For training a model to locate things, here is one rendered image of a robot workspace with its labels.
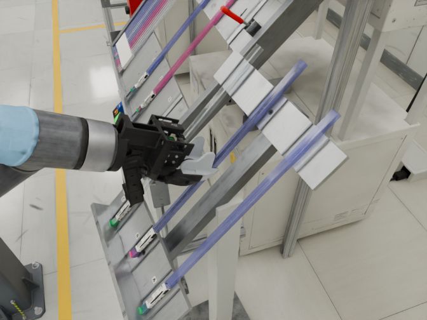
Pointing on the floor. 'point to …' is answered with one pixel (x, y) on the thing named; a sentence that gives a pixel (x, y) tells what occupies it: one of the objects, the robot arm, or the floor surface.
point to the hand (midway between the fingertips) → (208, 169)
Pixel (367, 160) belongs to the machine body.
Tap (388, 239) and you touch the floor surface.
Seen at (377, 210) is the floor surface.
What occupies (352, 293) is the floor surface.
